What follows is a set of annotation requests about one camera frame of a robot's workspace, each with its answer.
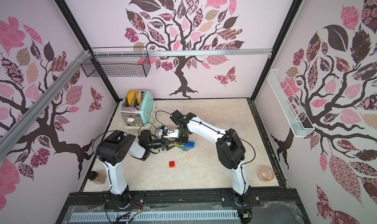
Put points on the aluminium frame bar back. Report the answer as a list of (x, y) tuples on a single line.
[(179, 53)]

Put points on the black wire basket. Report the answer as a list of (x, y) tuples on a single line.
[(117, 64)]

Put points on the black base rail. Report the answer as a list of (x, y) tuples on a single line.
[(264, 206)]

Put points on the aluminium frame bar left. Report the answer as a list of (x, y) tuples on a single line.
[(14, 134)]

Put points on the pink plastic bowl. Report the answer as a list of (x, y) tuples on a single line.
[(266, 174)]

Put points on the aluminium frame bar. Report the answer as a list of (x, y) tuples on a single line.
[(14, 134), (179, 53)]

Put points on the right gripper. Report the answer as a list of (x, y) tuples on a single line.
[(182, 137)]

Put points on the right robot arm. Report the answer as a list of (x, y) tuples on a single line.
[(230, 150)]

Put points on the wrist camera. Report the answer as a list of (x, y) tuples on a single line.
[(160, 131), (171, 133)]

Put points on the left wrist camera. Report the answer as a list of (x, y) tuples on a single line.
[(160, 131)]

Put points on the brown glass jar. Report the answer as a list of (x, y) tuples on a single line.
[(97, 178)]

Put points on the white wire shelf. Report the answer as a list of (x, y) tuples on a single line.
[(285, 90)]

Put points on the white slotted cable duct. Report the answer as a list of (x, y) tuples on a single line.
[(153, 216)]

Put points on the mint green toaster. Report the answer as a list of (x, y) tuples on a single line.
[(136, 109)]

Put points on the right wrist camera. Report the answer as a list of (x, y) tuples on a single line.
[(171, 133)]

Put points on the blue lego brick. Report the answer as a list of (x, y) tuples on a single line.
[(190, 145)]

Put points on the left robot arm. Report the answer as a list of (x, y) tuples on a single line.
[(113, 149)]

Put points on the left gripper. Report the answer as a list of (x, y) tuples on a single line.
[(168, 148)]

